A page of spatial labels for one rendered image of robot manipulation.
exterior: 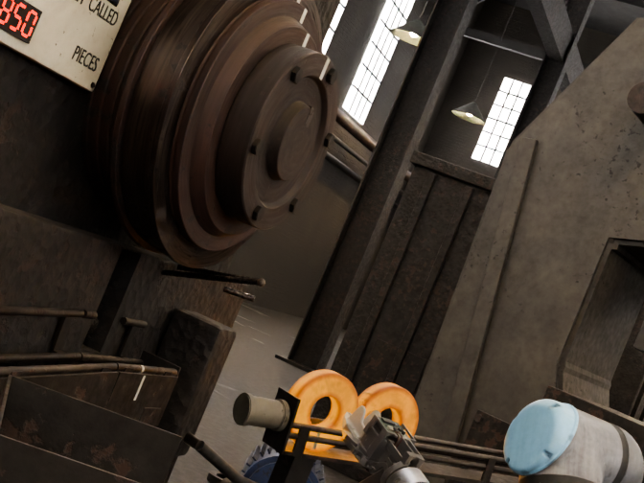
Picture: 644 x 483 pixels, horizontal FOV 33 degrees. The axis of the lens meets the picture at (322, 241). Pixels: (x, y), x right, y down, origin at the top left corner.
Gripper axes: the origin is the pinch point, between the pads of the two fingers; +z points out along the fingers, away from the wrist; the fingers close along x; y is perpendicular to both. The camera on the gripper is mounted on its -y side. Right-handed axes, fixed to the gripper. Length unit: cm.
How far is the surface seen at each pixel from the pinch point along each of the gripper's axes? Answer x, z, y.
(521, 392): -180, 128, -31
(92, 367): 61, -17, 5
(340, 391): -1.2, 7.7, 1.5
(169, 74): 68, -7, 45
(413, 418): -21.0, 7.6, 1.1
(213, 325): 33.0, 5.2, 6.8
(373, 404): -9.9, 7.6, 1.1
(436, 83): -495, 720, 13
